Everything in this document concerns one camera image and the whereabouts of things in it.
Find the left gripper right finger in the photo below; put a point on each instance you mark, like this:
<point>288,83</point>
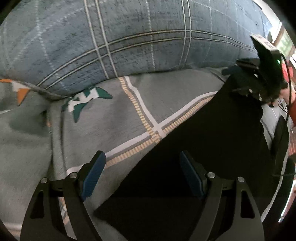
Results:
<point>229,209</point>

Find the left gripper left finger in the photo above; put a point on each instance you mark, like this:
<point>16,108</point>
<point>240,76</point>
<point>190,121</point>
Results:
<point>43,219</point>

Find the black pants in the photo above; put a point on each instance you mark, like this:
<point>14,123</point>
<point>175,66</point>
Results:
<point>159,199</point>

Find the person's right hand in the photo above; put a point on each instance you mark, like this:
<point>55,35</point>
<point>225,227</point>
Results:
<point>289,97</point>

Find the grey patterned bed sheet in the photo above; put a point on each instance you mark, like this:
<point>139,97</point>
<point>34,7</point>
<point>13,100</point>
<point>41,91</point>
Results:
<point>125,117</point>

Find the blue plaid pillow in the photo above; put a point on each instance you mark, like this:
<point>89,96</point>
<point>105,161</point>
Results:
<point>63,47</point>

